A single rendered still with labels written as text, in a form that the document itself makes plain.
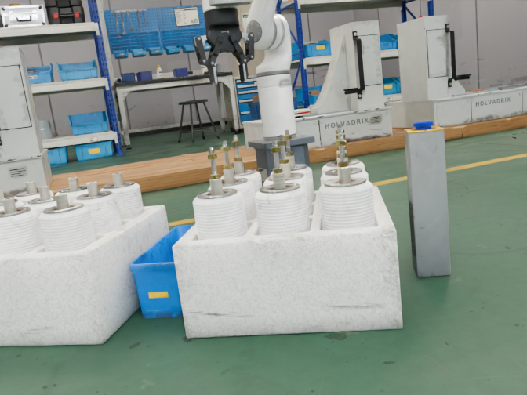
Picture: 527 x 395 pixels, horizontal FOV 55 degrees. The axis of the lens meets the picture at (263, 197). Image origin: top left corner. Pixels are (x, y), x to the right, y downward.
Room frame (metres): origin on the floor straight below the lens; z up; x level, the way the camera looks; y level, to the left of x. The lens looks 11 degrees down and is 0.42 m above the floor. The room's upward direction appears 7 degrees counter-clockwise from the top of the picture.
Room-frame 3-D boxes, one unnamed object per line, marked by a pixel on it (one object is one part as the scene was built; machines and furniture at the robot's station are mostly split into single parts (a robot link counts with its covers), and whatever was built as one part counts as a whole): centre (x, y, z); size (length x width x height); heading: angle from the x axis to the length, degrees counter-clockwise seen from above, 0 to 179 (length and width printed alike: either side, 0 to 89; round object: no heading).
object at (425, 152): (1.05, -0.35, 0.16); 0.07 x 0.07 x 0.31; 81
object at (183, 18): (6.85, 0.70, 1.54); 0.32 x 0.02 x 0.25; 109
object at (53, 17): (5.33, 1.74, 1.41); 0.42 x 0.35 x 0.17; 20
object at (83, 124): (5.38, 1.73, 0.36); 0.50 x 0.38 x 0.21; 19
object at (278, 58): (1.40, -0.07, 0.54); 0.09 x 0.09 x 0.17; 47
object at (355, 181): (0.89, -0.15, 0.25); 0.08 x 0.08 x 0.01
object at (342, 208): (0.89, -0.15, 0.16); 0.10 x 0.10 x 0.18
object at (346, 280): (1.02, -0.05, 0.09); 0.39 x 0.39 x 0.18; 81
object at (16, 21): (5.20, 2.11, 1.42); 0.43 x 0.37 x 0.19; 22
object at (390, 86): (6.51, -1.61, 0.36); 0.50 x 0.38 x 0.21; 17
